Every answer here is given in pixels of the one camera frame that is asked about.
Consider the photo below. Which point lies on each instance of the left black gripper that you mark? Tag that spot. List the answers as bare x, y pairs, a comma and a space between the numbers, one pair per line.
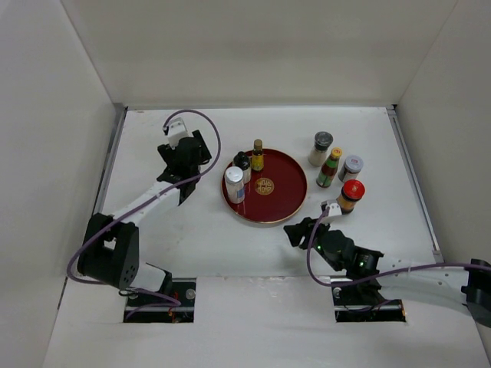
169, 153

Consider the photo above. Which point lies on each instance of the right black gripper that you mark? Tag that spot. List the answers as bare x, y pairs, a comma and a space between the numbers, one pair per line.
295, 232

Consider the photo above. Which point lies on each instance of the white jar silver lid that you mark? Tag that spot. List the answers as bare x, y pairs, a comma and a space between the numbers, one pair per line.
234, 184

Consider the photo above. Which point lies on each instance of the white jar black pump lid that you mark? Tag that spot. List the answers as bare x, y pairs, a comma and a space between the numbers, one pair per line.
242, 160

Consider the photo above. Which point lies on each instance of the jar with red lid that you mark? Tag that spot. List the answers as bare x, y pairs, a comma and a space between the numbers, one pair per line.
352, 192

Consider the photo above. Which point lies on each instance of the small yellow label bottle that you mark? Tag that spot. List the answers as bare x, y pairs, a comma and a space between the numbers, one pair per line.
257, 159

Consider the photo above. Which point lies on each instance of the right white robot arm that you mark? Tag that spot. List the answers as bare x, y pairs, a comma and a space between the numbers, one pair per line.
373, 278

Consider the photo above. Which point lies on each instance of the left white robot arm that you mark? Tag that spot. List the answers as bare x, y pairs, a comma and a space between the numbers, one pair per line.
110, 253

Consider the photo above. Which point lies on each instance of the round red lacquer tray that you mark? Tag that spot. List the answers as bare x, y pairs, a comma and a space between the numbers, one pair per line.
274, 194

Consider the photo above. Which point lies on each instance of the sauce bottle yellow cap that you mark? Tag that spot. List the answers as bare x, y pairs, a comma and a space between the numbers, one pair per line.
329, 168

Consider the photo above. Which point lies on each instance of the jar silver lid red label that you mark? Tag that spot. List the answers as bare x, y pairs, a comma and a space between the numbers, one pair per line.
352, 166

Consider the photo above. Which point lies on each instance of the grinder jar grey lid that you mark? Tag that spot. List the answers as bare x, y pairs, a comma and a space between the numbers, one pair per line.
319, 152

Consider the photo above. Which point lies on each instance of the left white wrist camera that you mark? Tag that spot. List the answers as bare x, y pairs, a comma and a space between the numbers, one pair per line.
175, 130

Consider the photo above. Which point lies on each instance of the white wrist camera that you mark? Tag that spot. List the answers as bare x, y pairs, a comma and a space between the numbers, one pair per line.
331, 210
175, 130

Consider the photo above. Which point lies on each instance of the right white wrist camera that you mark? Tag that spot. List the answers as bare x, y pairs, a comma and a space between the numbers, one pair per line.
331, 210

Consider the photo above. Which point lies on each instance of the left aluminium table rail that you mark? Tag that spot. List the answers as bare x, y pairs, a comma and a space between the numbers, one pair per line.
120, 117

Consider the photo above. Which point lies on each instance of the aluminium table rail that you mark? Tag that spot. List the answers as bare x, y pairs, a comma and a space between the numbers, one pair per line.
120, 117
394, 122

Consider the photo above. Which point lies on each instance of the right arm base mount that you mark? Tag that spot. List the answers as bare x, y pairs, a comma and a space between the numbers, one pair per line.
363, 303

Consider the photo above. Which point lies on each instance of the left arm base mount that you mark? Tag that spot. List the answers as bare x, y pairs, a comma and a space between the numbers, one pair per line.
146, 308

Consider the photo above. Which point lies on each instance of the right aluminium table rail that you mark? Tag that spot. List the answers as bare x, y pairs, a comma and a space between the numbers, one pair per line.
394, 122

